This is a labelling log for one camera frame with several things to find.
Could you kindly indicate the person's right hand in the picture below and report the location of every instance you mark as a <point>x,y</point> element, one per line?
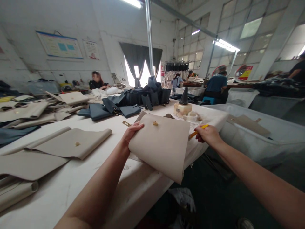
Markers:
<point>207,134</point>

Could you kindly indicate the person's left hand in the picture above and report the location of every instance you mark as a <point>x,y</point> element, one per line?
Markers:
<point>129,136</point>

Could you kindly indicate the person's right fingers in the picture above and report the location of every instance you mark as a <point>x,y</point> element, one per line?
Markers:
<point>199,136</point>

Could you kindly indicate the beige leather bag panel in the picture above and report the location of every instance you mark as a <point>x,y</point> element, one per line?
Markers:
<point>160,148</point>

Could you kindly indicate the white tape roll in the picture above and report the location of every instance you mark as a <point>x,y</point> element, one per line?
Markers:
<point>193,117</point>

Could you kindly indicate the glue pot with black cone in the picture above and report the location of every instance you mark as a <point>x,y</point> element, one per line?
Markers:
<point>183,105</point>

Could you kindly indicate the blue plastic stool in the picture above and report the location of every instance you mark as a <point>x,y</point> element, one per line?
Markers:
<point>209,99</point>

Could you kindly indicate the white plastic crate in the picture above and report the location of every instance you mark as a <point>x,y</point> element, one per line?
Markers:
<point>189,90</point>

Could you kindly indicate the beige leather piece with clasp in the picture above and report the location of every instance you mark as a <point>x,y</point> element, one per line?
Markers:
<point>249,124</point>

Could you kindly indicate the grey plastic bin with cloth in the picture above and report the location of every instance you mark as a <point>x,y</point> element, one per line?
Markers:
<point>241,96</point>

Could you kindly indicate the white plastic bin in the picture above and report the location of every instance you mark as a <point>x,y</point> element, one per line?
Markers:
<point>262,138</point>

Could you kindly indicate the rack of hanging bags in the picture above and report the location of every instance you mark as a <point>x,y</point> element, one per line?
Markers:
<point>177,66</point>

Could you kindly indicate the gold metal clasp part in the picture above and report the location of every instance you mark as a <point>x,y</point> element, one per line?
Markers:
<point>126,124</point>

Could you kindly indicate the pile of blue leather bags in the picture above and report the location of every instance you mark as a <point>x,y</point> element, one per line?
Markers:
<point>133,100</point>

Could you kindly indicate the person's legs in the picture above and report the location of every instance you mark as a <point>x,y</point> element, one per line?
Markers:
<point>188,210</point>

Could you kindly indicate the dark window curtains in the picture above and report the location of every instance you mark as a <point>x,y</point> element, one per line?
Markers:
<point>140,62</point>

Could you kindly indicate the fluorescent light fixture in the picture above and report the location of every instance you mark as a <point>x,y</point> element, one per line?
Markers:
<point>225,45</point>

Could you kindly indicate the metal support pole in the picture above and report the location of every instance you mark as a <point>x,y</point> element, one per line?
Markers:
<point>149,38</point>

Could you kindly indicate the folded beige leather panel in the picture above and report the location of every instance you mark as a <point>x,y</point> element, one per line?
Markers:
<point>71,144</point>

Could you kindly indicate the pile of beige leather pieces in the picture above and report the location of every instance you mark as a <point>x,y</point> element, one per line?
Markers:
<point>40,108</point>

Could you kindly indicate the clear plastic storage box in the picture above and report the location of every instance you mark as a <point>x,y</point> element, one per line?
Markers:
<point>41,87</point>

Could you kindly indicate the flat beige leather piece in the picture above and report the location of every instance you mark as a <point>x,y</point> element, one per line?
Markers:
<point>31,165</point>

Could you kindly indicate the dark blue leather sheet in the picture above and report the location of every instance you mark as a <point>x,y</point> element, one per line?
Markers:
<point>16,134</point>

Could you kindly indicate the rolled beige leather piece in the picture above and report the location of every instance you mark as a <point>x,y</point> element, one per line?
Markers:
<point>16,192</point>

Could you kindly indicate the red and white wall notice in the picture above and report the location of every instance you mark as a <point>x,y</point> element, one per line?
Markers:
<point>91,49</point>

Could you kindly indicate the blue framed wall poster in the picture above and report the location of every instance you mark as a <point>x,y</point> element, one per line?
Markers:
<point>59,45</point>

